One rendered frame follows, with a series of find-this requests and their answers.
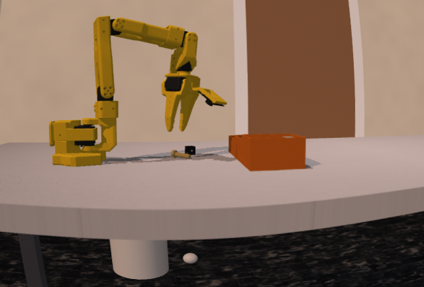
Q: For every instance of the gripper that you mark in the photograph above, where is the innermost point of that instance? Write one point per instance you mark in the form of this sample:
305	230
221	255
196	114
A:
185	87

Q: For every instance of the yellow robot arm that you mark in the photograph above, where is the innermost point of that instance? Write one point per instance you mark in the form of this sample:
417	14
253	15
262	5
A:
70	135

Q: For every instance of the black die with white pips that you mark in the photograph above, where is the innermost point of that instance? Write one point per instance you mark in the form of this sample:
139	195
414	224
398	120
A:
190	150

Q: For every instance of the orange labelled storage bins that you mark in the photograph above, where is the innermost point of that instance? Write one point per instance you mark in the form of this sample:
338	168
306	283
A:
262	152

